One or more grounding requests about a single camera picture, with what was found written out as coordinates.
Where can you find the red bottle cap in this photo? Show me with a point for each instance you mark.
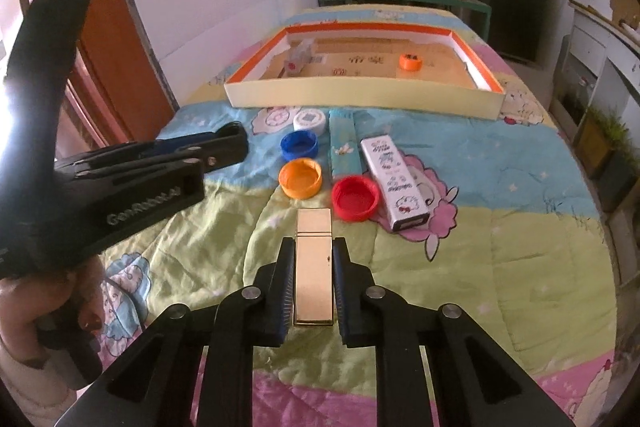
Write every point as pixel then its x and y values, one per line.
pixel 355 198

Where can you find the patterned grey slim box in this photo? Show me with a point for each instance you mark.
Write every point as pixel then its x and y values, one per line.
pixel 296 59

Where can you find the gold rectangular box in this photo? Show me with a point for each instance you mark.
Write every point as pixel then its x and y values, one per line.
pixel 313 287

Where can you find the potted green plant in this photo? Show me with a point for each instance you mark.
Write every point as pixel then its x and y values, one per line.
pixel 600 136

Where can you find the white QR code cap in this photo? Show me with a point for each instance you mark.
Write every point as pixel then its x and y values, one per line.
pixel 310 119

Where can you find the white cartoon sticker box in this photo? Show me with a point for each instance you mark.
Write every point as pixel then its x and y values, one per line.
pixel 404 205

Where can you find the colourful cartoon sheep quilt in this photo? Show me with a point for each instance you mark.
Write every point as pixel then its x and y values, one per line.
pixel 516 239

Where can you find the brown wooden door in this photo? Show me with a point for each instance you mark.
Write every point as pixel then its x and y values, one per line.
pixel 116 92

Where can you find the white kitchen counter cabinet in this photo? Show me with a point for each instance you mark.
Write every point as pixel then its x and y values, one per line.
pixel 599 66

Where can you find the teal rectangular box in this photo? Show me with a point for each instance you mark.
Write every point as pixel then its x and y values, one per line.
pixel 344 153

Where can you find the orange rimmed cardboard tray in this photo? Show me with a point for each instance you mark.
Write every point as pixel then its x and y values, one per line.
pixel 356 64

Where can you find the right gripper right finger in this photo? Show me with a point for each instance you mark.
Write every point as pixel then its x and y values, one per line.
pixel 370 315

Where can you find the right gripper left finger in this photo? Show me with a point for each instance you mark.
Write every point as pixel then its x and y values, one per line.
pixel 257 315

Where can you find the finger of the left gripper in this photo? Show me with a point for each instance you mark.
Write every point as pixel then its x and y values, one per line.
pixel 229 148
pixel 131 151

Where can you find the orange bottle cap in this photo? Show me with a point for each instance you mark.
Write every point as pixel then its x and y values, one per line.
pixel 301 178

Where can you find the blue bottle cap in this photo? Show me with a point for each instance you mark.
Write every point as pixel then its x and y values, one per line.
pixel 299 144

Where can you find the small orange cap with label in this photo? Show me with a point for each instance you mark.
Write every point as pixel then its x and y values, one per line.
pixel 410 62

